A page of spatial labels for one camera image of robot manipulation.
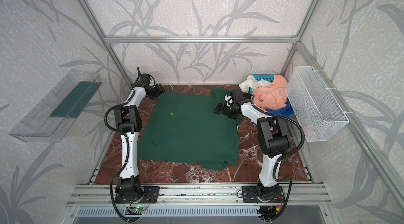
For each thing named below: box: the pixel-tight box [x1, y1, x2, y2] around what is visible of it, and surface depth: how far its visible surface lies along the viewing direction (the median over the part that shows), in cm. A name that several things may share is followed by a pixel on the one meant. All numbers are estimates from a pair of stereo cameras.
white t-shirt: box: [238, 75, 272, 93], surface depth 113 cm
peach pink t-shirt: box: [253, 74, 288, 111], surface depth 104 cm
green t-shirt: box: [137, 88, 240, 171], surface depth 95 cm
